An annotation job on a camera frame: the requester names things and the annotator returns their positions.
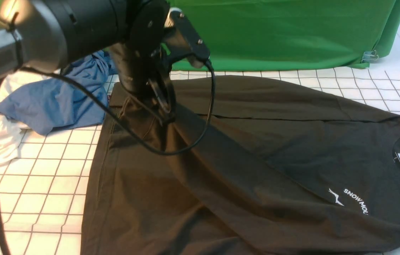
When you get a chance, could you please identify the green backdrop cloth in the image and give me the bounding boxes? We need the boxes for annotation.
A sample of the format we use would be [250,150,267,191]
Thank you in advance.
[0,0,400,72]

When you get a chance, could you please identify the white grid table mat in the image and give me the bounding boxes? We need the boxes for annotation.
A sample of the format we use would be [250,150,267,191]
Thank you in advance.
[0,67,400,255]

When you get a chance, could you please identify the white crumpled shirt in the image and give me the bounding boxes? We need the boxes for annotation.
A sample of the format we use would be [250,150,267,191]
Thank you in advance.
[0,72,41,165]

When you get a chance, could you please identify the metal binder clip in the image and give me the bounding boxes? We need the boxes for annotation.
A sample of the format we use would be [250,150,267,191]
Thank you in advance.
[361,50,379,63]

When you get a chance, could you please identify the dark gray long-sleeved shirt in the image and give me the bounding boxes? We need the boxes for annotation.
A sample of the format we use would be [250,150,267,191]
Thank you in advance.
[80,76,400,255]

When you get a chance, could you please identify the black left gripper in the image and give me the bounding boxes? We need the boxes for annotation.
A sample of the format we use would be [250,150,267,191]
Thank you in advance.
[109,0,177,125]

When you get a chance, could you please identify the blue crumpled shirt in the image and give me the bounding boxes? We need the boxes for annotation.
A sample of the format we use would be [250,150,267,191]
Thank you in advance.
[0,51,117,135]

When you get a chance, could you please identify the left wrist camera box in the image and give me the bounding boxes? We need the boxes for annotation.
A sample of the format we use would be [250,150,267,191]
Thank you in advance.
[162,7,210,68]

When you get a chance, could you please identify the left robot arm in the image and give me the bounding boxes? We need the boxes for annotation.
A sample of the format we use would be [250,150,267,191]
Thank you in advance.
[0,0,176,124]

